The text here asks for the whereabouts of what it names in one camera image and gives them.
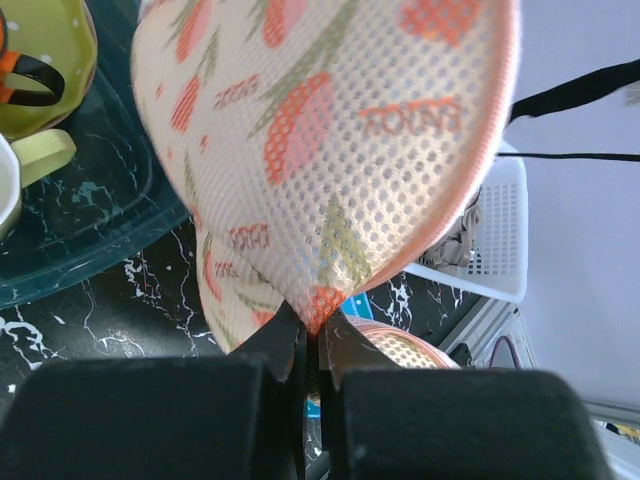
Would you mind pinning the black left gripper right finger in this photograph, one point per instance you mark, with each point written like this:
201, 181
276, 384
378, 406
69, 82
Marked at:
343, 348

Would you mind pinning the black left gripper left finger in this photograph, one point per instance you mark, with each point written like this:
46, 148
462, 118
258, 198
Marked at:
281, 343

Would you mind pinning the floral mesh laundry bag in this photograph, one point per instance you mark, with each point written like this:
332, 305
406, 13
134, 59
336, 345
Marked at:
320, 146

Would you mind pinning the pink bra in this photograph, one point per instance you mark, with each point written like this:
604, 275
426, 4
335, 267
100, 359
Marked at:
594, 116

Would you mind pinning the beige bra in basket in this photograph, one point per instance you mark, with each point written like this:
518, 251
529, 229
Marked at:
456, 249

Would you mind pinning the blue dotted plate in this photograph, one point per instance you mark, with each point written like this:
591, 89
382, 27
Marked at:
358, 306

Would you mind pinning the white plastic basket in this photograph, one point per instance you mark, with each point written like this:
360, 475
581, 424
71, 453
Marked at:
499, 265

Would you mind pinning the teal transparent plastic tray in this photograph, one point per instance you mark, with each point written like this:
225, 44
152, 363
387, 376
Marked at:
111, 201

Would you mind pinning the pale yellow mug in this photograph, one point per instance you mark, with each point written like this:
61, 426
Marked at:
26, 161

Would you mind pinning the green dotted plate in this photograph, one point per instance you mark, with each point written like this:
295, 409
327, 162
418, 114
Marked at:
60, 34

